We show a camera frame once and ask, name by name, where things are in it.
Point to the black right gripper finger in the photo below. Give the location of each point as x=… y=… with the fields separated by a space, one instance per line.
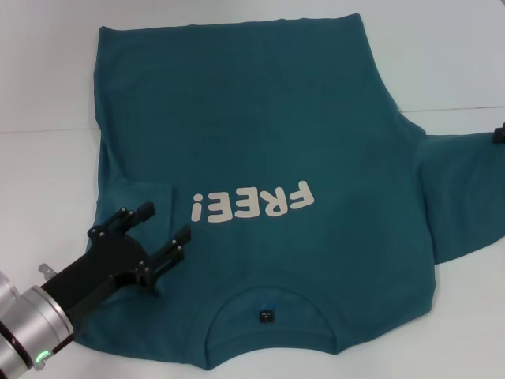
x=500 y=135

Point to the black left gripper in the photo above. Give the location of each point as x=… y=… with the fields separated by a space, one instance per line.
x=106 y=264

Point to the teal t-shirt with FREE print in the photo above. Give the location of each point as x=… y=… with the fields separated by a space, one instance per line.
x=276 y=138

